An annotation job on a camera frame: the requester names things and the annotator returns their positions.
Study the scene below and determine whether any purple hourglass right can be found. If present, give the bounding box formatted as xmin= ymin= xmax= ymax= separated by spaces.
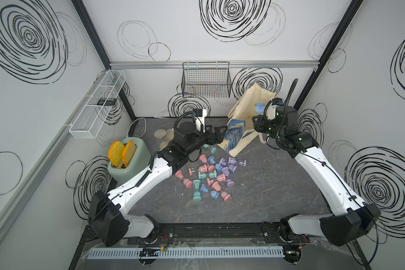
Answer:
xmin=238 ymin=159 xmax=247 ymax=167

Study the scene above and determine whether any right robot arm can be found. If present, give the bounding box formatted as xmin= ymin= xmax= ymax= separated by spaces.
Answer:
xmin=252 ymin=105 xmax=380 ymax=246

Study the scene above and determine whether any pink hourglass left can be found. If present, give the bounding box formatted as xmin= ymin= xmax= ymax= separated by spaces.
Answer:
xmin=175 ymin=171 xmax=193 ymax=189

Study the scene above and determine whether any yellow toast slice left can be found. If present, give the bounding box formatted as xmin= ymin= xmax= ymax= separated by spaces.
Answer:
xmin=108 ymin=141 xmax=125 ymax=168

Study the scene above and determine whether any white slotted cable duct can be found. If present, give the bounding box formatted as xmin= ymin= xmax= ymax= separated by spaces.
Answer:
xmin=87 ymin=246 xmax=285 ymax=259

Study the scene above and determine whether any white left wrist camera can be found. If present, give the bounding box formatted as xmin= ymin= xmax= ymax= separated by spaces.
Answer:
xmin=193 ymin=109 xmax=208 ymax=133

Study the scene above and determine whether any yellow toast slice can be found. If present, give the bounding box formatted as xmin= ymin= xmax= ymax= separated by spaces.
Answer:
xmin=121 ymin=141 xmax=137 ymax=168
xmin=108 ymin=141 xmax=125 ymax=168

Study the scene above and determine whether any black wire basket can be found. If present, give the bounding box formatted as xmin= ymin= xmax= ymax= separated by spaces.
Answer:
xmin=181 ymin=61 xmax=232 ymax=99

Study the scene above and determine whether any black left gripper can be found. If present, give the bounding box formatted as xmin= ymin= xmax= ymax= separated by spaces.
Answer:
xmin=184 ymin=124 xmax=226 ymax=158

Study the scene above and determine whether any pink hourglass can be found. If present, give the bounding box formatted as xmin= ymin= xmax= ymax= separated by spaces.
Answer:
xmin=175 ymin=171 xmax=193 ymax=189
xmin=199 ymin=154 xmax=208 ymax=164

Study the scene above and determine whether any teal hourglass near bag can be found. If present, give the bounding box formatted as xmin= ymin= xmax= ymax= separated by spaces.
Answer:
xmin=203 ymin=144 xmax=217 ymax=154

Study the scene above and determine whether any canvas bag with starry print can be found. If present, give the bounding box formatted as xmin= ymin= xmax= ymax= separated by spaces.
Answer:
xmin=218 ymin=83 xmax=276 ymax=157

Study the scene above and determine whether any white wire shelf basket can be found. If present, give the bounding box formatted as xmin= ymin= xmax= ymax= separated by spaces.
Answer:
xmin=69 ymin=70 xmax=126 ymax=139

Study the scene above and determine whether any yellow toast slice right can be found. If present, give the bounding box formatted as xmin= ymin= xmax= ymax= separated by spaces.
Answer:
xmin=121 ymin=141 xmax=137 ymax=168

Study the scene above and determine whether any teal hourglass front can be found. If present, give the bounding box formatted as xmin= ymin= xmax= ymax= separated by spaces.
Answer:
xmin=192 ymin=180 xmax=201 ymax=201

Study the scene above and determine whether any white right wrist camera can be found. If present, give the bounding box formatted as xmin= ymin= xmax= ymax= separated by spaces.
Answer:
xmin=265 ymin=105 xmax=278 ymax=121

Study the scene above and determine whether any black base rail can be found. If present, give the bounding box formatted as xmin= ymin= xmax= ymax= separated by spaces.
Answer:
xmin=125 ymin=222 xmax=310 ymax=246

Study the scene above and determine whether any short jar with beige lid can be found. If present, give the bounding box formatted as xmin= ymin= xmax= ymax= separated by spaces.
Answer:
xmin=165 ymin=129 xmax=174 ymax=142

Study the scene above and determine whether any purple hourglass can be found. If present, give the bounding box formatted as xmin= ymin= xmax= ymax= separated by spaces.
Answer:
xmin=238 ymin=159 xmax=247 ymax=167
xmin=226 ymin=179 xmax=235 ymax=187

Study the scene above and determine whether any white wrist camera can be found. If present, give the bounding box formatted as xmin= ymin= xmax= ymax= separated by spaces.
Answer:
xmin=193 ymin=109 xmax=208 ymax=133
xmin=265 ymin=105 xmax=278 ymax=121

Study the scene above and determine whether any blue hourglass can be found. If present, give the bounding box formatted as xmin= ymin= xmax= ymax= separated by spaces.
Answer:
xmin=210 ymin=190 xmax=220 ymax=200
xmin=255 ymin=103 xmax=265 ymax=114

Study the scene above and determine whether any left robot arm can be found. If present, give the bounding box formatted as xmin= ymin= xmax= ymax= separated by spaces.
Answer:
xmin=88 ymin=122 xmax=227 ymax=247

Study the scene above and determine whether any white power cable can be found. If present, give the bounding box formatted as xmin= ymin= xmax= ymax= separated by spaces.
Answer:
xmin=126 ymin=117 xmax=148 ymax=138

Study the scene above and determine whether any mint green toaster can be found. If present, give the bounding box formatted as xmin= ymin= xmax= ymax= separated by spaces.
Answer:
xmin=107 ymin=137 xmax=151 ymax=185

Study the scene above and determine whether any tall glass jar with rice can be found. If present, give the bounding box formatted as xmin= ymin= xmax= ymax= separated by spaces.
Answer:
xmin=154 ymin=129 xmax=166 ymax=139

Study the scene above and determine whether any blue hourglass front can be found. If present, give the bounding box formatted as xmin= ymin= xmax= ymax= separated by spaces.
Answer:
xmin=255 ymin=103 xmax=265 ymax=114

